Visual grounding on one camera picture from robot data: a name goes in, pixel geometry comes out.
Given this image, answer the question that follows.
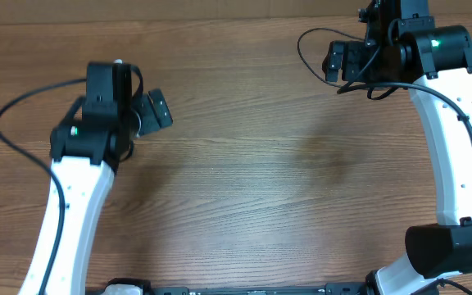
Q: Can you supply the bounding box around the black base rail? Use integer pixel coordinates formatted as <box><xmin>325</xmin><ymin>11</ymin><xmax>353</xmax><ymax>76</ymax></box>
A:
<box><xmin>88</xmin><ymin>278</ymin><xmax>440</xmax><ymax>295</ymax></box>

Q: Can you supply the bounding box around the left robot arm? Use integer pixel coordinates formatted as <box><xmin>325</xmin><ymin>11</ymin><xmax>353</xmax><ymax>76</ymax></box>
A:
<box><xmin>20</xmin><ymin>61</ymin><xmax>173</xmax><ymax>294</ymax></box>

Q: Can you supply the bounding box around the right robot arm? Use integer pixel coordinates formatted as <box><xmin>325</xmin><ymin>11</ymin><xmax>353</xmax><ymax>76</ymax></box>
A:
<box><xmin>322</xmin><ymin>1</ymin><xmax>472</xmax><ymax>294</ymax></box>

